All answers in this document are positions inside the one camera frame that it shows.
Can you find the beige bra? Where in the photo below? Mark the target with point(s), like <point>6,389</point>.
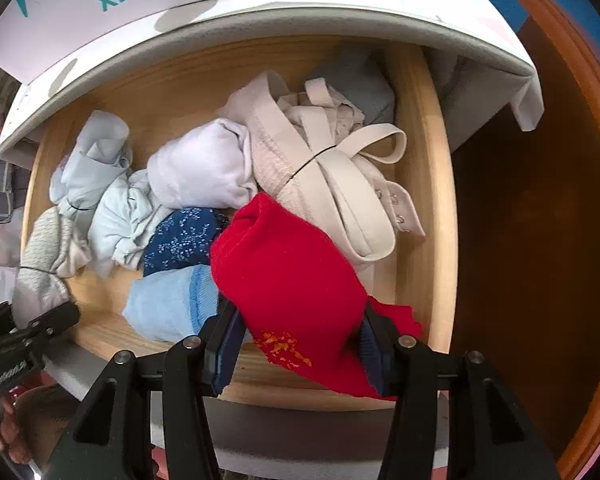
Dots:
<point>330,185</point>

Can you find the pale blue underwear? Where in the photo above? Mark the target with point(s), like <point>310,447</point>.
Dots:
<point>120,220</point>

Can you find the grey ribbed knit garment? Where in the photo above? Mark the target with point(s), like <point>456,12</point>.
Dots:
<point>365,90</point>

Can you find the grey patterned underwear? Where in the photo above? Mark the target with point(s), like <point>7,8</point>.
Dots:
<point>42,255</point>

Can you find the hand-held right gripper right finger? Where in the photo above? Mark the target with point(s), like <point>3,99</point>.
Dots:
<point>377,360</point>

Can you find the wooden drawer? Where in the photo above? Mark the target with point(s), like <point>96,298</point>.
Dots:
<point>190,90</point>

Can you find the light blue underwear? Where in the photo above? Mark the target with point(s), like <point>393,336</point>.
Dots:
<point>165,305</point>

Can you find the brown wooden door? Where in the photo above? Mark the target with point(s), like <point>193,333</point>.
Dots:
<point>530,260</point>

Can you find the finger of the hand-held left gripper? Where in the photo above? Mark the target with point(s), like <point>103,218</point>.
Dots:
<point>50,322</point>

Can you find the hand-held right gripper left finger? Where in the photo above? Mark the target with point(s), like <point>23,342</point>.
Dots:
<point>227,355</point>

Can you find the white sock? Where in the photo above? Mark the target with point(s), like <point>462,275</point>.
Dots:
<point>95,155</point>
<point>200,165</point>

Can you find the navy floral underwear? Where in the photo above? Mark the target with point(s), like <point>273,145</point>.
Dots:
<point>180,240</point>

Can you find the person's left hand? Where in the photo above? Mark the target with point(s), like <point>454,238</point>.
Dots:
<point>10,435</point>

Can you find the red sock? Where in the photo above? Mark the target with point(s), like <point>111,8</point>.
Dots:
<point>290,280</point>

